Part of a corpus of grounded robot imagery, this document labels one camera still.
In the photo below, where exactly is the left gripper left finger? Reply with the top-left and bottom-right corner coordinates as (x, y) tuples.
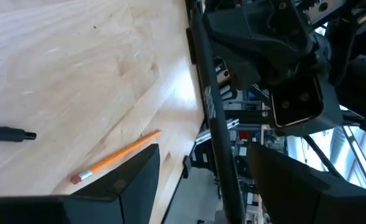
(0, 143), (161, 224)

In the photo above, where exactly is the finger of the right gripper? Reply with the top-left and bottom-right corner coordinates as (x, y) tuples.
(204, 0), (314, 91)
(269, 73), (344, 138)

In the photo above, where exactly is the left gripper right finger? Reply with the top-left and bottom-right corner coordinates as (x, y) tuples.
(247, 142), (366, 224)

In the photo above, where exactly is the yellow pencil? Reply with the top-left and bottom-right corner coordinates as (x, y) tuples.
(70, 129), (163, 185)

